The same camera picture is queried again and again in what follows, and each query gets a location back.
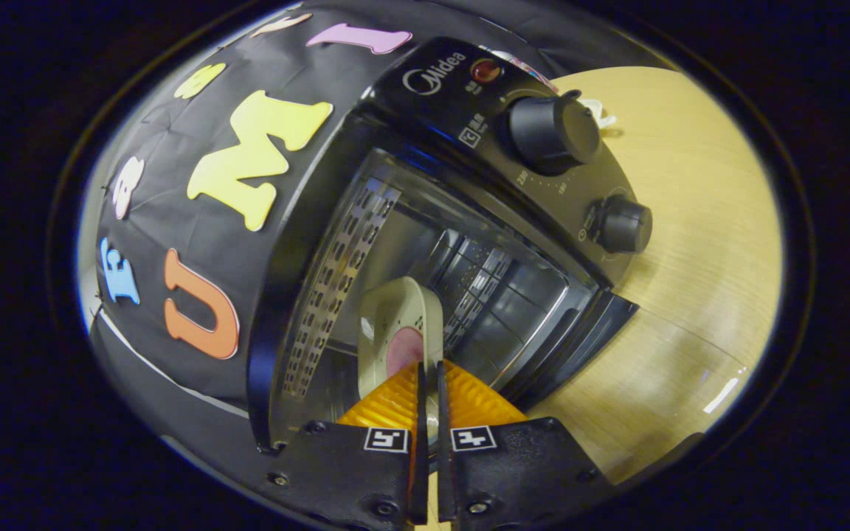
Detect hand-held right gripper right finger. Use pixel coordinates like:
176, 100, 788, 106
436, 360, 607, 528

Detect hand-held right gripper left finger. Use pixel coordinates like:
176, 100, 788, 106
259, 360, 429, 528

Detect black electric oven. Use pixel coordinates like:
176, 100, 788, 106
246, 37, 654, 452

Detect white plate of pink food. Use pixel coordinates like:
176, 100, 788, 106
357, 277, 445, 403

